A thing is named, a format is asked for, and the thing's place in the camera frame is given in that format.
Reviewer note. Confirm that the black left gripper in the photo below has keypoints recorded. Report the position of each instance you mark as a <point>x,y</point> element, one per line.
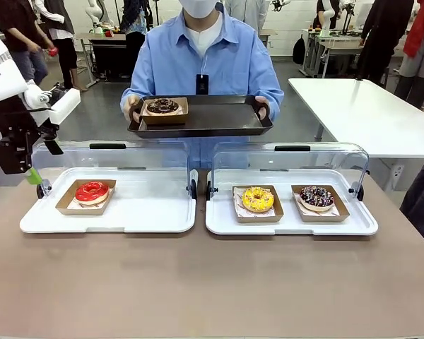
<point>14,155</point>

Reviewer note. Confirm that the chocolate glazed donut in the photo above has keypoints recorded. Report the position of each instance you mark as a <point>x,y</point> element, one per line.
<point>153,107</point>

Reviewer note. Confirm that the black serving tray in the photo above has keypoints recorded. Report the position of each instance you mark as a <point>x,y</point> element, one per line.
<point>219,116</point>

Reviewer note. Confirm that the chocolate donut with colourful sprinkles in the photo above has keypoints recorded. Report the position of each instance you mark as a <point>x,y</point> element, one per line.
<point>309,201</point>

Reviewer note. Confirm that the sprinkled chocolate donut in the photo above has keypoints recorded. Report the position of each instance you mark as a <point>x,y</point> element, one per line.
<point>325,217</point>

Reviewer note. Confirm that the person's right forearm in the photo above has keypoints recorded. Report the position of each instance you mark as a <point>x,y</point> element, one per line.
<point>130,90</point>

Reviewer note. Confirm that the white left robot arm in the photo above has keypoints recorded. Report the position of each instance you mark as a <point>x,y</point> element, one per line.
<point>0,70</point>

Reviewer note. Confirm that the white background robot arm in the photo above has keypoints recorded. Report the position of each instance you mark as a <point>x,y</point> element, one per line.
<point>326,24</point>
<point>92,14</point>

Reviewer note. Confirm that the person's left forearm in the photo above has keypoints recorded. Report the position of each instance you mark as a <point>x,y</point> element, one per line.
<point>273,95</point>

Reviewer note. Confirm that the red glazed donut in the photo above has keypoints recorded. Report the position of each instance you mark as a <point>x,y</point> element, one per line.
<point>88,194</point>

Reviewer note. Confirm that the red donut in cardboard tray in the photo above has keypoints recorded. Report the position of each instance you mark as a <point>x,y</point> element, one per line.
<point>81,211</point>

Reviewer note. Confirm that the yellow sprinkled donut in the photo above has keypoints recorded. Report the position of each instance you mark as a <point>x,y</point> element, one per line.
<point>249,203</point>

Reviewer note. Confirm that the person in blue shirt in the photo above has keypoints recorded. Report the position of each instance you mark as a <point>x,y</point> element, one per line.
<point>226,56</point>

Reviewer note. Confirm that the yellow donut in cardboard tray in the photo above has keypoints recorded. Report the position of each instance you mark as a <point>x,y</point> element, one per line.
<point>258,218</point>

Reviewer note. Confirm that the person's right hand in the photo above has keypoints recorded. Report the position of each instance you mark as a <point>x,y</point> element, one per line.
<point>132,109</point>

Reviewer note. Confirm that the person's left hand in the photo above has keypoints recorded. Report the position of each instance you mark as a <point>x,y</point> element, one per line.
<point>263,111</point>

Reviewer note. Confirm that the black lid hinge knob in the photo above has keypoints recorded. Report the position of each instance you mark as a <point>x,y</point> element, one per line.
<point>208,192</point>
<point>194,189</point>
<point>40,190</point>
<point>360,193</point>

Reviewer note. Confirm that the clear hinged tray lid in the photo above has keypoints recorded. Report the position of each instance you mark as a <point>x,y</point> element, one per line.
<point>127,155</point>
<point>321,157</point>

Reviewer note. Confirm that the white display tray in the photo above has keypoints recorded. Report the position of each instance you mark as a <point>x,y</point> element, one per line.
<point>287,212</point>
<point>145,212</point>

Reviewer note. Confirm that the grey background desk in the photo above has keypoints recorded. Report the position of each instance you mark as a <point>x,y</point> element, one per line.
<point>106,37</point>
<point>339,47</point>

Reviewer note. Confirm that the bystander in blue jeans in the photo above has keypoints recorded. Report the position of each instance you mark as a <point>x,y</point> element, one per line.
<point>17,21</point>

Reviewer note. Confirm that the bystander in black vest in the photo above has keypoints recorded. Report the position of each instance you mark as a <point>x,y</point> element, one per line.
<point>58,17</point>

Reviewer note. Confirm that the bystander in patterned top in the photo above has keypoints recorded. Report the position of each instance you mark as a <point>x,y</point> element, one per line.
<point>134,17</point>

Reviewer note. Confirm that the black name badge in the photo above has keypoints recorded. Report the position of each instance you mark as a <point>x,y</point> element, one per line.
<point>202,84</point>

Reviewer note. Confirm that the bystander in grey top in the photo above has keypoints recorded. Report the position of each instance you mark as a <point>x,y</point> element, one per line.
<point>247,14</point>

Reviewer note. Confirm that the black backpack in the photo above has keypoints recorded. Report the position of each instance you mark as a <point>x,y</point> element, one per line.
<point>299,51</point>

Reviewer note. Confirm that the large white table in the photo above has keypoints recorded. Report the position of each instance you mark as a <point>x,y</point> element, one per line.
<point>357,113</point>

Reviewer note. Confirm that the bystander in black clothes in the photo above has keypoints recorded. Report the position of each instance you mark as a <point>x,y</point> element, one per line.
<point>381,28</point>

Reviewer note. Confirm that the bystander with red scarf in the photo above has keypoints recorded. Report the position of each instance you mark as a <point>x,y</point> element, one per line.
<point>420,60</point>

